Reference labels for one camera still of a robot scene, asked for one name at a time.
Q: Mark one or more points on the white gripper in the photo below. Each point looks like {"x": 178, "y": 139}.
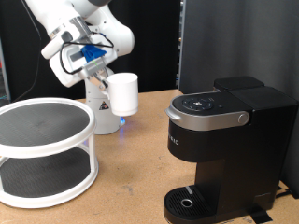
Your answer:
{"x": 60, "y": 70}

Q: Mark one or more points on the gray partition panel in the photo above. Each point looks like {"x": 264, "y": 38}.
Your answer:
{"x": 236, "y": 37}

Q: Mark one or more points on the black Keurig coffee machine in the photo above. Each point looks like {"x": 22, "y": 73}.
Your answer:
{"x": 246, "y": 149}

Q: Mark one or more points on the metal rack frame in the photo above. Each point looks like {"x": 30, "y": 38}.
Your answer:
{"x": 3, "y": 71}

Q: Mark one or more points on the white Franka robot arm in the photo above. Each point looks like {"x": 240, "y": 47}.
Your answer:
{"x": 102, "y": 121}

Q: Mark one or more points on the black tape strip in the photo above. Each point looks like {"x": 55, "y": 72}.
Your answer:
{"x": 260, "y": 215}

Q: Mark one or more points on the white two-tier turntable shelf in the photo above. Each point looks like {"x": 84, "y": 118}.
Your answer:
{"x": 43, "y": 124}

